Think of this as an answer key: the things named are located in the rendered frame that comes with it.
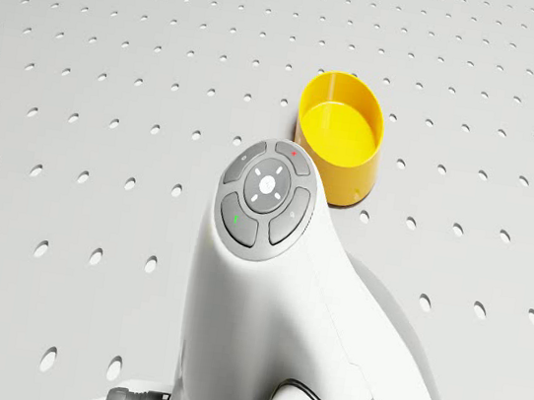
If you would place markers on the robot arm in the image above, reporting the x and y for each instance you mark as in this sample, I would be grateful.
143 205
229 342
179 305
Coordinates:
270 320

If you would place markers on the yellow bowl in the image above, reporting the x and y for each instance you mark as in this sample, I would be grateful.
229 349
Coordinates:
341 131

